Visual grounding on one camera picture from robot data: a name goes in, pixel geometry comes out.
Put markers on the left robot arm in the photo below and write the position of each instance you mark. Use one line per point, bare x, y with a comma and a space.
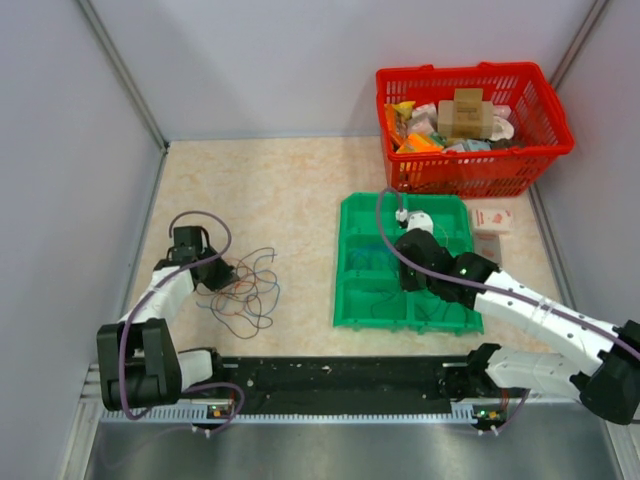
136, 355

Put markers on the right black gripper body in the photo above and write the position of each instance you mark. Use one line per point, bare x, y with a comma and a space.
412, 280

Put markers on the orange snack packet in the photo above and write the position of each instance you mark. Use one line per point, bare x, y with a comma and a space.
419, 143

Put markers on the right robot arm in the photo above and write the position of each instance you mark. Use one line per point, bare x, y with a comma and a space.
593, 362

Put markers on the red plastic basket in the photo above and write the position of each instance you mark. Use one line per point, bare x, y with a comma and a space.
541, 135

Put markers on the white red snack packet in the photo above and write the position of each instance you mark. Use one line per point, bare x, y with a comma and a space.
492, 220

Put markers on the grey red packet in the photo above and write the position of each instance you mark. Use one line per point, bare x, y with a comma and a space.
488, 245

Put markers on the yellow snack packet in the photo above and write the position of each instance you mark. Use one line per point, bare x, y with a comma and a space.
404, 109

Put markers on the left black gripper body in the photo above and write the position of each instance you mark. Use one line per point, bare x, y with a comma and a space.
217, 274

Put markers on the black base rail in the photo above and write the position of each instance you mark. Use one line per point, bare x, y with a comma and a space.
341, 385

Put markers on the brown cardboard box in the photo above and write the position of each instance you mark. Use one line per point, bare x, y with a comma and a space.
466, 115

